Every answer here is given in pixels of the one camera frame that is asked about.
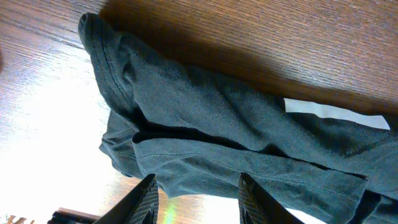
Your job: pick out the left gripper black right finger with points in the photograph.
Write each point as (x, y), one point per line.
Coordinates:
(257, 206)

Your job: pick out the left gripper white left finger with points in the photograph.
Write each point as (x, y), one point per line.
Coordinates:
(139, 206)

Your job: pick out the dark green t-shirt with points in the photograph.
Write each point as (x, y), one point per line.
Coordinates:
(197, 131)

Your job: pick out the black aluminium frame rail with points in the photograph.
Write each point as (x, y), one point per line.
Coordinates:
(67, 216)

